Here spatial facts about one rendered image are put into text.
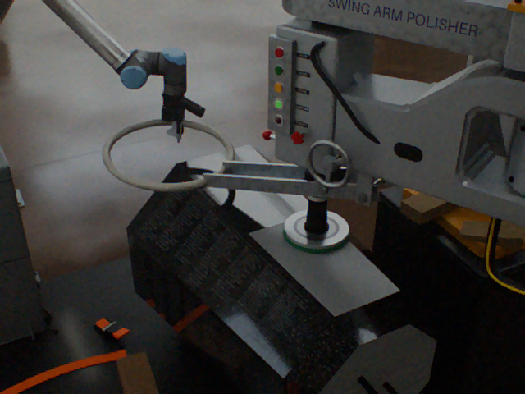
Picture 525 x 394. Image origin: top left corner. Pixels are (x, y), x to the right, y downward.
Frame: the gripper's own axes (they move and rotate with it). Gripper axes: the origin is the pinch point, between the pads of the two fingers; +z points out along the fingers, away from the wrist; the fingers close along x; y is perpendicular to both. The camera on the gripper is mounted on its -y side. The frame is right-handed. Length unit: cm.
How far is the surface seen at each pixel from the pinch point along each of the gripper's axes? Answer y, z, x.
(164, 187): -3.1, -7.5, 47.0
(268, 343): -44, 11, 96
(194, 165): -7.7, 3.4, 14.9
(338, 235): -63, -5, 61
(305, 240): -52, -5, 65
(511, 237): -119, -7, 56
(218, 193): -20.2, 1.7, 34.4
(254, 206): -34, 0, 42
